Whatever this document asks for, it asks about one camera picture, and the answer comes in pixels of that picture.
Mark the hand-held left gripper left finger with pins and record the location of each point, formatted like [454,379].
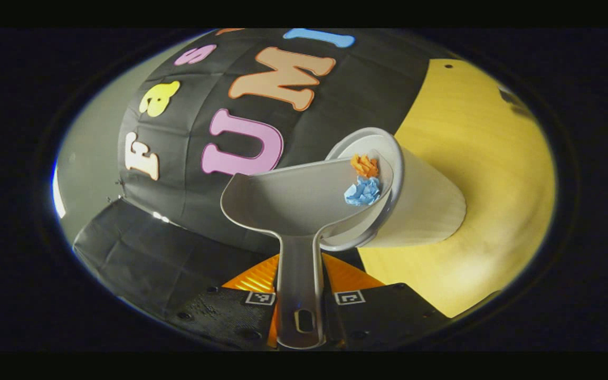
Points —
[225,316]

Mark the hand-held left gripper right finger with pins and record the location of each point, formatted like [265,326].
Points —
[378,316]

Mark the white ribbed garbage bin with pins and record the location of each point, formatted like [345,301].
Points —
[425,206]

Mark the blue paper scrap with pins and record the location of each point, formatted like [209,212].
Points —
[363,191]

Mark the grey plastic dustpan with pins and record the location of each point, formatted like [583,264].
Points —
[293,200]

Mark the orange paper scrap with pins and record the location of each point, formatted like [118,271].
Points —
[364,165]

